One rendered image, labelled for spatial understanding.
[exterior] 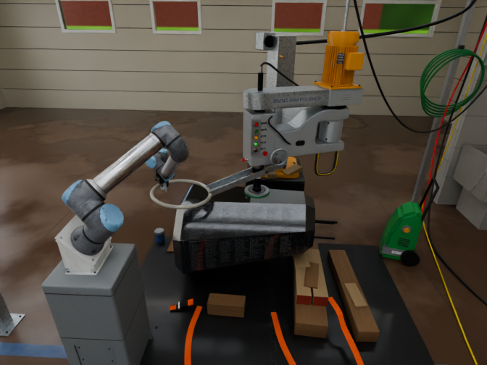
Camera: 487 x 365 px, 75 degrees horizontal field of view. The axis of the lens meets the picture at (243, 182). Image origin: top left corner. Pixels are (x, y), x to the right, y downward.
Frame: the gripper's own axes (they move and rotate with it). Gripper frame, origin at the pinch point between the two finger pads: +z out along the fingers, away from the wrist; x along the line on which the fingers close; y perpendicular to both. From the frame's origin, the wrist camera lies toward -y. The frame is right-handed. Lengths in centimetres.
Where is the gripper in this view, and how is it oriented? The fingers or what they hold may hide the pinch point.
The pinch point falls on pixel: (164, 189)
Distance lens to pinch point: 281.5
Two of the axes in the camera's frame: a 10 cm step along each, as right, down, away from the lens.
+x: 7.5, 3.5, -5.6
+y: -6.5, 2.7, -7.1
